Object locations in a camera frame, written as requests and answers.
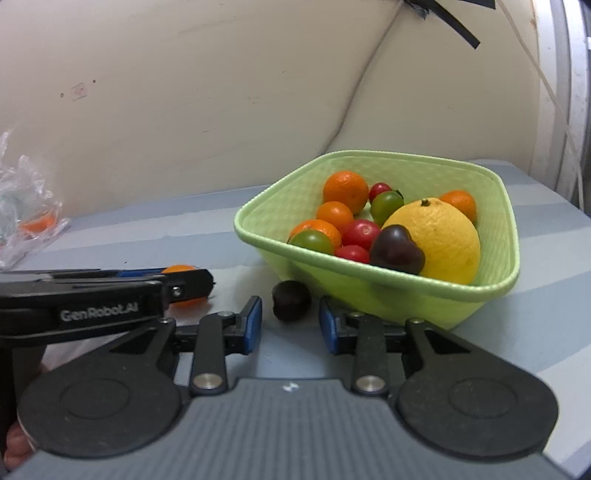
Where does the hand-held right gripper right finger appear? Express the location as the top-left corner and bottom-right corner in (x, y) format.
(318, 295), (469, 397)

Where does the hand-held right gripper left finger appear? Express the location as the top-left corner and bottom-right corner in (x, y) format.
(108, 295), (264, 397)

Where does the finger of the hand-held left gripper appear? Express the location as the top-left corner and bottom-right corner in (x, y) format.
(163, 268), (215, 304)
(51, 268), (166, 281)

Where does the mandarin orange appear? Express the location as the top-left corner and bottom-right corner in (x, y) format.
(161, 264), (212, 309)
(322, 171), (369, 215)
(288, 219), (342, 250)
(316, 200), (355, 234)
(438, 189), (477, 224)

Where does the dark purple tomato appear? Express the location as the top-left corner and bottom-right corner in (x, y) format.
(369, 224), (426, 276)
(271, 280), (312, 323)

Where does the light green plastic basket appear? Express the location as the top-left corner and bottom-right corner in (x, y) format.
(233, 149), (521, 330)

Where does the green tomato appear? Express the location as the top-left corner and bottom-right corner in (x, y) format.
(289, 229), (335, 256)
(370, 190), (405, 227)

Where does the person's left hand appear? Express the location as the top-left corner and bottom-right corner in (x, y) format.
(2, 422), (38, 472)

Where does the clear plastic bag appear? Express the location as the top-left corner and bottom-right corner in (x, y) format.
(0, 130), (70, 271)

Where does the large yellow citrus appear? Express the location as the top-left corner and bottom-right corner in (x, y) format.
(381, 198), (482, 285)

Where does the black tape cross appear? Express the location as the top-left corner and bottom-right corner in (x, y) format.
(401, 0), (497, 50)

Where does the thin grey wire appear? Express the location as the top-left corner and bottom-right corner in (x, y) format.
(323, 7), (402, 155)

